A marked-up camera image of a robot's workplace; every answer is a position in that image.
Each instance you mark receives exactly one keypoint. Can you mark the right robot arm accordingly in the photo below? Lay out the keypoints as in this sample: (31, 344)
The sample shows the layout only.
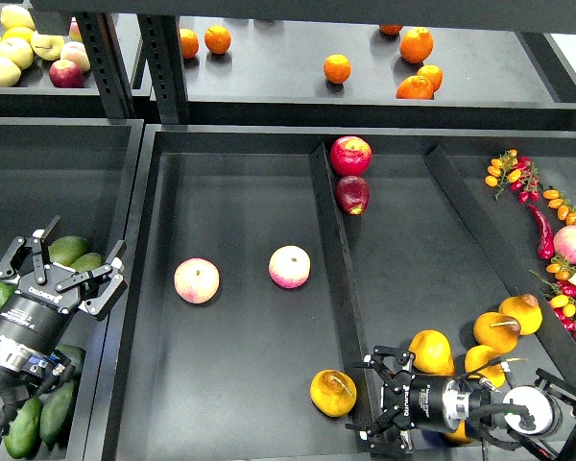
(540, 417)

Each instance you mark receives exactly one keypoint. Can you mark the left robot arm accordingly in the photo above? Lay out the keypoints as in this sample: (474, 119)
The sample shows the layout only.
(25, 374)

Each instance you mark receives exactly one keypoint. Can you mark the yellow lemon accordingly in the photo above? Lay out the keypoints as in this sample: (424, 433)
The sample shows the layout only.
(19, 32)

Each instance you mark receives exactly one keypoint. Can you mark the pale yellow apple middle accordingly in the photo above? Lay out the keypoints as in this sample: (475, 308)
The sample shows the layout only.
(17, 50)

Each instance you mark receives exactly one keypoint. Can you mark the pink fruit behind post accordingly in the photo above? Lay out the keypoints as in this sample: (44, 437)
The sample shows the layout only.
(74, 30)

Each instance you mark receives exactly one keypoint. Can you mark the red chili pepper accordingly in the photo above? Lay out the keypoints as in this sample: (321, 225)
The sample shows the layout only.
(545, 248)

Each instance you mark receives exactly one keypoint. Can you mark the green avocado upper left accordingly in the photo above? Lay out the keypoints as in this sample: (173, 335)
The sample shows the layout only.
(67, 249)

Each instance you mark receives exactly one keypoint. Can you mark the dark red apple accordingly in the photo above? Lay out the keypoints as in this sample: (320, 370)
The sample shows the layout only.
(352, 194)

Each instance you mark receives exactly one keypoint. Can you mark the green avocado beside upper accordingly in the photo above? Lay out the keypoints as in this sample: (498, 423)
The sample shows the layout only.
(87, 262)

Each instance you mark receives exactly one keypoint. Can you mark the black bin divider right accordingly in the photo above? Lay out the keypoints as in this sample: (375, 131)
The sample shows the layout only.
(508, 237)

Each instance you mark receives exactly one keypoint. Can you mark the pink apple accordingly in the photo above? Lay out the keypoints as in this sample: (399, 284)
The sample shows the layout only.
(289, 266)
(197, 280)

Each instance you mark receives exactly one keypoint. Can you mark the yellow pear bottom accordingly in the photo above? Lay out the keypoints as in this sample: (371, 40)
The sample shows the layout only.
(459, 437)

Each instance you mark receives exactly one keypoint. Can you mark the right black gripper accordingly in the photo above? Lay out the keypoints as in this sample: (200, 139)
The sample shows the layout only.
(416, 401)

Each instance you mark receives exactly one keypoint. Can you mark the black bin divider left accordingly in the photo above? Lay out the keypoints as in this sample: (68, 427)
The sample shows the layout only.
(342, 287)

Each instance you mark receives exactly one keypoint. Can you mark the black left display bin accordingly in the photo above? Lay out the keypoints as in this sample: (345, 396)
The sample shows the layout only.
(81, 170)

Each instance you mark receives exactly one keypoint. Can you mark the black display bin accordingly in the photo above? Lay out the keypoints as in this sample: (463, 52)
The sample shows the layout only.
(229, 379)
(81, 170)

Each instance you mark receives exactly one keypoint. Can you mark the black upper left tray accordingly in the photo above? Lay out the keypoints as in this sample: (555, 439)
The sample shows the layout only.
(35, 96)

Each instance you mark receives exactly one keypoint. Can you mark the lower cherry tomato bunch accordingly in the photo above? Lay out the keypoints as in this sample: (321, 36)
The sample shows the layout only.
(559, 291)

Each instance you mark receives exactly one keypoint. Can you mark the yellow pear with stem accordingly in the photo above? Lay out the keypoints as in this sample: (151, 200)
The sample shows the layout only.
(497, 330)

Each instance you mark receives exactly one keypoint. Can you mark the small yellow pear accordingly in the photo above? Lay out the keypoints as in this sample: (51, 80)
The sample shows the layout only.
(476, 359)

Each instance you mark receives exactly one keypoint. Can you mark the yellow apple with stem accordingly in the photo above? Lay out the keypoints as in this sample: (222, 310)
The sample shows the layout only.
(47, 47)

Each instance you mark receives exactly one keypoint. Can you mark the dark green avocado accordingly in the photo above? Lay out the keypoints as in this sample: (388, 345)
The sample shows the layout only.
(75, 354)

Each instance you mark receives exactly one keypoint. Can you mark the black bin divider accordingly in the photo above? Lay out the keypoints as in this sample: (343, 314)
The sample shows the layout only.
(342, 287)
(508, 237)

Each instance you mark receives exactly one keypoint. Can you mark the black perforated post left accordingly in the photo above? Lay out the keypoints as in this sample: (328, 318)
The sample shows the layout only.
(107, 65)

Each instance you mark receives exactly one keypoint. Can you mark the pale yellow apple front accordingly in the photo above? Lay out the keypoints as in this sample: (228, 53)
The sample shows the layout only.
(10, 73)

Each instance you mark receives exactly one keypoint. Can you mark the red apple on shelf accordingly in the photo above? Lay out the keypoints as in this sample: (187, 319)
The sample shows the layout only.
(66, 74)

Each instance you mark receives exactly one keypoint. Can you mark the pink peach right bin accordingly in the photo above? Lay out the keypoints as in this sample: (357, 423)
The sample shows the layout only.
(564, 242)

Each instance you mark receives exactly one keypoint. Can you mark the yellow pear with brown tip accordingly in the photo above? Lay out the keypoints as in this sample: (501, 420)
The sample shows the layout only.
(524, 308)

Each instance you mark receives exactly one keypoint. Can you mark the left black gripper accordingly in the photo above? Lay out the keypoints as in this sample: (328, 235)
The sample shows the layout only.
(37, 314)

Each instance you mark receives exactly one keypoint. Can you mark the pink apple centre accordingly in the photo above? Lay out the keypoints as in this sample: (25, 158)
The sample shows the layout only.
(289, 266)

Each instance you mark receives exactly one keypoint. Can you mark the black centre display bin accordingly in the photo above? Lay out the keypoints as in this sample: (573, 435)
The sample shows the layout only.
(229, 379)

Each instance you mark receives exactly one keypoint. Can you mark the pale pink peach shelf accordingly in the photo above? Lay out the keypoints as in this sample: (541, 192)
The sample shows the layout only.
(75, 51)

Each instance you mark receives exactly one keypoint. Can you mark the pink apple left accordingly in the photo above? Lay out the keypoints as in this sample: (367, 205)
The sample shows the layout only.
(197, 280)

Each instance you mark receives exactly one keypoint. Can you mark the bright red apple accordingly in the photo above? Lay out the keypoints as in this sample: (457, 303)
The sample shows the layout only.
(350, 156)

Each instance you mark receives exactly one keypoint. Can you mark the pale yellow apple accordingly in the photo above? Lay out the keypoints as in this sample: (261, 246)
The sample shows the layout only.
(10, 73)
(17, 50)

